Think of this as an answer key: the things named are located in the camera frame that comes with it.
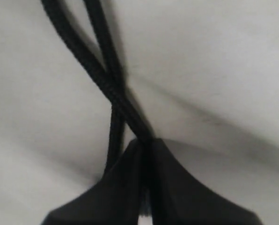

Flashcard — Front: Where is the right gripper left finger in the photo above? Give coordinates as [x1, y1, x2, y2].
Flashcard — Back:
[43, 140, 143, 225]

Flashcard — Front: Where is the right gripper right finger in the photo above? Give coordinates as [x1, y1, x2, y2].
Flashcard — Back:
[147, 139, 262, 225]

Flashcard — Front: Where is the black rope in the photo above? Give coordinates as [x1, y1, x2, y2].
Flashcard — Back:
[82, 0, 156, 141]
[102, 106, 127, 179]
[40, 0, 152, 143]

